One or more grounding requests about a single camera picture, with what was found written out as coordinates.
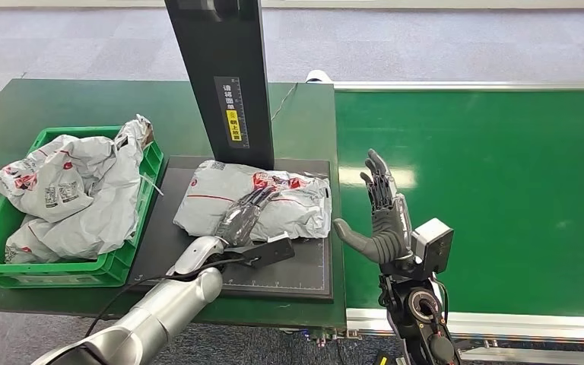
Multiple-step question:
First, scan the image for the green table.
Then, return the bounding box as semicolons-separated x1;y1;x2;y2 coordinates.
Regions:
0;78;348;331

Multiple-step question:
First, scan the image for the green plastic crate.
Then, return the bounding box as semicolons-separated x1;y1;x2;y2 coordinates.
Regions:
0;125;166;290

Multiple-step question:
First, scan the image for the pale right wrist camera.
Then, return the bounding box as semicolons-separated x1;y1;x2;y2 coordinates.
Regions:
411;217;455;276

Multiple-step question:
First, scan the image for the dark scanner base plate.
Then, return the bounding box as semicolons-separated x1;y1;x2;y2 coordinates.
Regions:
128;154;335;302

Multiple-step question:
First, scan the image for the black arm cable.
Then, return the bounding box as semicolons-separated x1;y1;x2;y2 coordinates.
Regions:
84;255;262;338

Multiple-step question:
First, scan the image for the white plastic strip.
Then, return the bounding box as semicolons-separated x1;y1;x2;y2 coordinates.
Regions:
139;173;165;197

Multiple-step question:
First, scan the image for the black yellow instruction label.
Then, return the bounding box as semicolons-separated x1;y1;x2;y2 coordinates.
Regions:
214;76;250;150

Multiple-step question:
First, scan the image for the green conveyor belt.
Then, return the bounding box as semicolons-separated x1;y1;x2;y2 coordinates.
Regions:
333;80;584;354

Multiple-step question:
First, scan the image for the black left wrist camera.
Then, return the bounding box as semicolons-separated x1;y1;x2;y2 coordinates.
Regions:
231;237;296;269

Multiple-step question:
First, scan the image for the grey plastic courier package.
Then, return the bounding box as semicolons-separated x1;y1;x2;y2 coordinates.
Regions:
173;160;333;242
40;114;155;261
0;134;118;224
3;215;62;265

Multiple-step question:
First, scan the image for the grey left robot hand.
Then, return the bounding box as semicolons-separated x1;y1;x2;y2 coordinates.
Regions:
214;185;281;248

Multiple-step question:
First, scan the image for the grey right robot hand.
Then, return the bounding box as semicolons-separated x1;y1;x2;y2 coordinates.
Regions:
333;148;414;266

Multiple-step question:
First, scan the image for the black scanner column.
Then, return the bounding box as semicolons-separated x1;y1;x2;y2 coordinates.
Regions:
164;0;276;171

